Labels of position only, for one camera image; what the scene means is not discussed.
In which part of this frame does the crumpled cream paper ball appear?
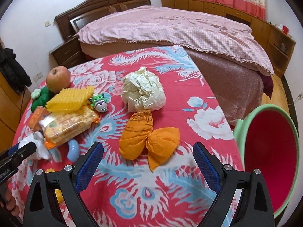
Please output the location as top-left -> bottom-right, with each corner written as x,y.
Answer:
121,67 -> 166,113

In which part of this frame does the green plush toy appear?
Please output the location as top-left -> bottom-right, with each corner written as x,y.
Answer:
31,86 -> 54,113

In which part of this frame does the small green cartoon figure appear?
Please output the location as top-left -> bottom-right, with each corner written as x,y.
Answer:
88,93 -> 108,113

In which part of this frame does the green bucket red inside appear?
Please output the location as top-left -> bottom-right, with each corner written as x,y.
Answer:
233,104 -> 299,217

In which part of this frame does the brown bed sheet mattress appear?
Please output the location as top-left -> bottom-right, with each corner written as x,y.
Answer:
79,41 -> 274,126

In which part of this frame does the dark wooden nightstand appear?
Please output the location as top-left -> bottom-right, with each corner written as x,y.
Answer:
49,36 -> 86,69

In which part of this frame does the yellow snack bag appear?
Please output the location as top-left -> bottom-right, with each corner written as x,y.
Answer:
39,106 -> 99,150

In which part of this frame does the black hanging jacket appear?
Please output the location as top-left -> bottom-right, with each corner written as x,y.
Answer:
1,48 -> 32,93

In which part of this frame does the dark wooden headboard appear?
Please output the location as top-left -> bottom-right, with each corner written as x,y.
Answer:
55,0 -> 151,42

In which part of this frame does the orange small carton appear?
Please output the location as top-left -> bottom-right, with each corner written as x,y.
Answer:
28,106 -> 49,132

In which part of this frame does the left hand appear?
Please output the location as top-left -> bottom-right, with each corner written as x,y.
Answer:
1,179 -> 20,216

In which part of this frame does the yellow foam net sleeve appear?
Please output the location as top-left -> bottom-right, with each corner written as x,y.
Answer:
46,86 -> 94,113

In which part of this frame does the orange crumpled cloth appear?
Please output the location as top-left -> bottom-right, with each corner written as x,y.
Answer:
119,110 -> 180,172

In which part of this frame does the red box on cabinet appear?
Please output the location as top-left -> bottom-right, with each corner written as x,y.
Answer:
282,25 -> 289,35

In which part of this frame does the white crumpled tissue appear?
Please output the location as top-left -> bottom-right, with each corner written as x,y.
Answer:
17,131 -> 52,161

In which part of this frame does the long wooden low cabinet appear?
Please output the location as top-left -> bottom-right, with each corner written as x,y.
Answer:
161,0 -> 296,78

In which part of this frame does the red floral blanket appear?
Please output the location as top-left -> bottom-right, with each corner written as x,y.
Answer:
10,44 -> 244,227

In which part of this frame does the red apple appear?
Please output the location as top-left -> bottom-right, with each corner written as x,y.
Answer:
46,66 -> 71,94

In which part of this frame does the wooden wardrobe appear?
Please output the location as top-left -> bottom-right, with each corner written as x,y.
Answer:
0,37 -> 32,154

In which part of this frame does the pink checked quilt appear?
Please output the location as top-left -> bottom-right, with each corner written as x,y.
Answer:
77,5 -> 274,76

